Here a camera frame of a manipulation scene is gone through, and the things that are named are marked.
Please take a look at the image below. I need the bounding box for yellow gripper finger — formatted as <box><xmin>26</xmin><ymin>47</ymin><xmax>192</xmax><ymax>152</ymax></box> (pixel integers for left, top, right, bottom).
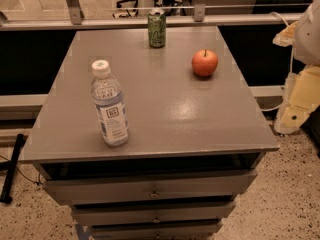
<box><xmin>274</xmin><ymin>65</ymin><xmax>320</xmax><ymax>134</ymax></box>
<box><xmin>273</xmin><ymin>21</ymin><xmax>298</xmax><ymax>47</ymax></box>

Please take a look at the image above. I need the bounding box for clear blue-label plastic bottle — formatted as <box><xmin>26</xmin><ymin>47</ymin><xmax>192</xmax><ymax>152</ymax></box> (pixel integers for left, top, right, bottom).
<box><xmin>91</xmin><ymin>60</ymin><xmax>129</xmax><ymax>146</ymax></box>

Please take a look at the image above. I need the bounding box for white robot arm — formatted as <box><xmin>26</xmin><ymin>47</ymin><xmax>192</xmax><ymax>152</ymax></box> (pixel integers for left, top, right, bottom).
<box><xmin>273</xmin><ymin>0</ymin><xmax>320</xmax><ymax>134</ymax></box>

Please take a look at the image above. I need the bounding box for red apple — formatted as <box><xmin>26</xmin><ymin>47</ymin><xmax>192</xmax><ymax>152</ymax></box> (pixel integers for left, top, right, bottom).
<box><xmin>191</xmin><ymin>49</ymin><xmax>218</xmax><ymax>77</ymax></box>

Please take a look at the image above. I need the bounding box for grey drawer cabinet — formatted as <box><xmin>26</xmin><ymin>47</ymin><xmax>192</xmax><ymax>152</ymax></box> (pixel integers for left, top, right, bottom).
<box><xmin>19</xmin><ymin>26</ymin><xmax>280</xmax><ymax>240</ymax></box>

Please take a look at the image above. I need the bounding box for green soda can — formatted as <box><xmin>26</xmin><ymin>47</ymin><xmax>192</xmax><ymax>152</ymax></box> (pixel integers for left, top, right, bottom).
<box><xmin>148</xmin><ymin>8</ymin><xmax>166</xmax><ymax>48</ymax></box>

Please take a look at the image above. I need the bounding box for bottom grey drawer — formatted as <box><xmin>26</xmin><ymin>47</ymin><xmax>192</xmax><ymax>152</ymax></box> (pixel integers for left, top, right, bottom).
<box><xmin>90</xmin><ymin>220</ymin><xmax>222</xmax><ymax>240</ymax></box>

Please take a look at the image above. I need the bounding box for grey drawer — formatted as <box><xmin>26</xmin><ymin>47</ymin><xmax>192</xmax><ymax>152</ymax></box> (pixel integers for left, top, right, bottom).
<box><xmin>44</xmin><ymin>169</ymin><xmax>257</xmax><ymax>205</ymax></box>
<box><xmin>90</xmin><ymin>220</ymin><xmax>222</xmax><ymax>240</ymax></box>
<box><xmin>72</xmin><ymin>202</ymin><xmax>235</xmax><ymax>226</ymax></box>

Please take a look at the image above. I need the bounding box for top grey drawer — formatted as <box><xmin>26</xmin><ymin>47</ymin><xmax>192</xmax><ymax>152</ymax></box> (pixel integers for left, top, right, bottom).
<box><xmin>44</xmin><ymin>169</ymin><xmax>257</xmax><ymax>205</ymax></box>

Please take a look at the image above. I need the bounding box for grey metal railing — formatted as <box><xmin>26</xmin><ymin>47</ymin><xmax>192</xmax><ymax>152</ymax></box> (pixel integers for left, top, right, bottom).
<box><xmin>0</xmin><ymin>0</ymin><xmax>313</xmax><ymax>31</ymax></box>

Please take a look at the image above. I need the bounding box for middle grey drawer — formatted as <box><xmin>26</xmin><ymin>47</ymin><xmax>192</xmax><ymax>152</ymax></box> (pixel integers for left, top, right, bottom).
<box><xmin>72</xmin><ymin>202</ymin><xmax>235</xmax><ymax>226</ymax></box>

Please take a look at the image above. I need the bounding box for black floor stand leg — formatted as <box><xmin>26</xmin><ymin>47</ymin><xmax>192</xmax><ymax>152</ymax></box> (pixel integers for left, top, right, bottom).
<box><xmin>0</xmin><ymin>134</ymin><xmax>25</xmax><ymax>204</ymax></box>

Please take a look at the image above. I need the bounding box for white cable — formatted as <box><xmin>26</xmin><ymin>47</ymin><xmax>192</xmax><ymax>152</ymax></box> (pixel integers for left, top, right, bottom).
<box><xmin>259</xmin><ymin>11</ymin><xmax>296</xmax><ymax>113</ymax></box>

